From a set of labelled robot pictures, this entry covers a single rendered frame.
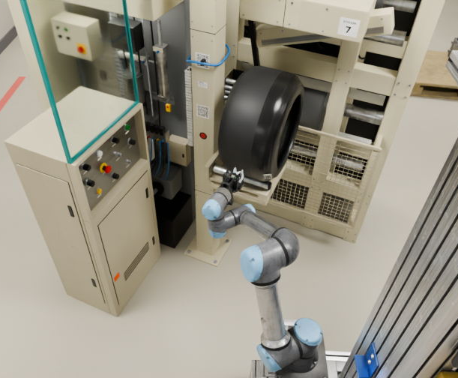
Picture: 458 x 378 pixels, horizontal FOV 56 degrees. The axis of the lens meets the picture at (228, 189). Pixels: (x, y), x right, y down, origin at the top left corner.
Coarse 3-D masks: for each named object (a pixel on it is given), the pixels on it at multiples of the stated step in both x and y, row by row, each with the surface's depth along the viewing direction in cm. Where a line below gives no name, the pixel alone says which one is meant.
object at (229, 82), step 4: (232, 68) 268; (232, 72) 268; (236, 72) 268; (240, 72) 266; (224, 76) 260; (228, 76) 263; (232, 76) 271; (236, 76) 270; (224, 80) 259; (228, 80) 259; (232, 80) 258; (224, 84) 261; (228, 84) 267; (232, 84) 260; (224, 88) 264; (228, 88) 261; (224, 92) 266; (228, 92) 264; (224, 96) 266; (224, 100) 270; (224, 104) 272
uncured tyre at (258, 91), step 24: (264, 72) 211; (288, 72) 216; (240, 96) 203; (264, 96) 201; (288, 96) 203; (240, 120) 202; (264, 120) 199; (288, 120) 250; (240, 144) 206; (264, 144) 202; (288, 144) 244; (240, 168) 217; (264, 168) 211
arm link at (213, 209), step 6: (216, 192) 184; (210, 198) 181; (216, 198) 180; (222, 198) 182; (210, 204) 177; (216, 204) 178; (222, 204) 180; (204, 210) 178; (210, 210) 176; (216, 210) 176; (222, 210) 181; (204, 216) 180; (210, 216) 178; (216, 216) 177; (222, 216) 182
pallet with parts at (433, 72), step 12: (456, 48) 506; (432, 60) 511; (444, 60) 512; (420, 72) 488; (432, 72) 489; (444, 72) 490; (420, 84) 472; (432, 84) 471; (444, 84) 471; (456, 84) 471; (432, 96) 480; (444, 96) 478; (456, 96) 479
